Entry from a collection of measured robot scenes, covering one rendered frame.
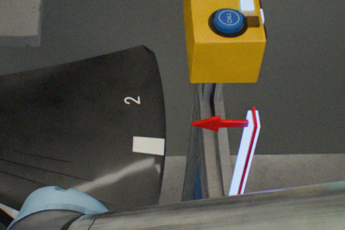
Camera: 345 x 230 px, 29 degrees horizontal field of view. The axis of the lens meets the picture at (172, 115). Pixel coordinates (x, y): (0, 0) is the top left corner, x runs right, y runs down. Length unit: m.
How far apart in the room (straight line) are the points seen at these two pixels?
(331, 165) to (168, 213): 1.75
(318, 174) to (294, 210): 1.76
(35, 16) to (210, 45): 0.43
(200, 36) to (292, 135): 1.11
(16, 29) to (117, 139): 0.58
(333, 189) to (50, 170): 0.37
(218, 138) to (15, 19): 0.43
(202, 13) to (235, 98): 0.88
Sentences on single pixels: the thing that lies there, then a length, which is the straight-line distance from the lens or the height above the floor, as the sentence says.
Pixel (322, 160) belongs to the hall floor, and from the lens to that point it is 2.15.
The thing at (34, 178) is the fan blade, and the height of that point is 1.17.
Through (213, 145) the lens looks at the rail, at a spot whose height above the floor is 0.86.
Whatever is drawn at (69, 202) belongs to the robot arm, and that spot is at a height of 1.29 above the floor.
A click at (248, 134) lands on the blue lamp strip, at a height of 1.17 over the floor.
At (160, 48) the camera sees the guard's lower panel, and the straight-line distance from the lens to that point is 1.64.
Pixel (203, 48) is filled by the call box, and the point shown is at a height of 1.06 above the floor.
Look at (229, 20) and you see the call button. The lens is 0.92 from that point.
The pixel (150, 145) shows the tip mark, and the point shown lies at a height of 1.16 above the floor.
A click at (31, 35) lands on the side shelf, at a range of 1.21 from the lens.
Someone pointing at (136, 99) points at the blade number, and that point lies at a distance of 0.70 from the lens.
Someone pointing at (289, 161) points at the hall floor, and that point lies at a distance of 2.12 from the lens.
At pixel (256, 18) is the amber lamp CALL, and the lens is 0.94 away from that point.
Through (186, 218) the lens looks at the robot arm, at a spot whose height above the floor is 1.38.
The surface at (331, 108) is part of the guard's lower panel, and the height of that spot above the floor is 0.28.
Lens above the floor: 1.73
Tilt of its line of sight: 53 degrees down
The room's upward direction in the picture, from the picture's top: 5 degrees clockwise
